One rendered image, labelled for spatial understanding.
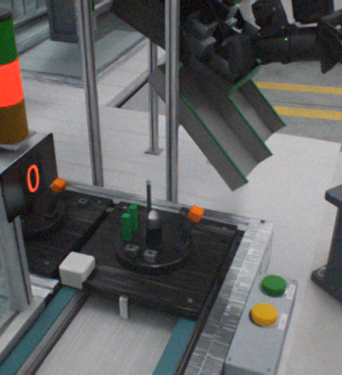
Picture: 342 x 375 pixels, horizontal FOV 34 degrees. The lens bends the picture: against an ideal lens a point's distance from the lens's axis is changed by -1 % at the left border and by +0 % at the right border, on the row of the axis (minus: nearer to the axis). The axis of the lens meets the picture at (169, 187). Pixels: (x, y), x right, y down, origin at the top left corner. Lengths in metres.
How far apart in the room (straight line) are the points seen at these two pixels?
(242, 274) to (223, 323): 0.12
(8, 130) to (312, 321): 0.62
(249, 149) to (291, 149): 0.37
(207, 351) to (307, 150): 0.86
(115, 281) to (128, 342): 0.10
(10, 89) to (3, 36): 0.06
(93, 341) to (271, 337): 0.27
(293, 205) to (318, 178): 0.15
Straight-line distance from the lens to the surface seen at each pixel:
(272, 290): 0.92
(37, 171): 0.76
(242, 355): 0.84
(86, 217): 1.08
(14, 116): 0.71
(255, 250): 1.01
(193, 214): 0.90
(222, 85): 1.03
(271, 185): 1.39
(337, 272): 1.08
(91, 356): 0.89
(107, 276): 0.94
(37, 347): 0.89
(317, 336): 1.02
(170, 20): 1.01
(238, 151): 1.18
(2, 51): 0.68
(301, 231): 1.25
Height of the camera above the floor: 1.58
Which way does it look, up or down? 32 degrees down
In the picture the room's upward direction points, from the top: straight up
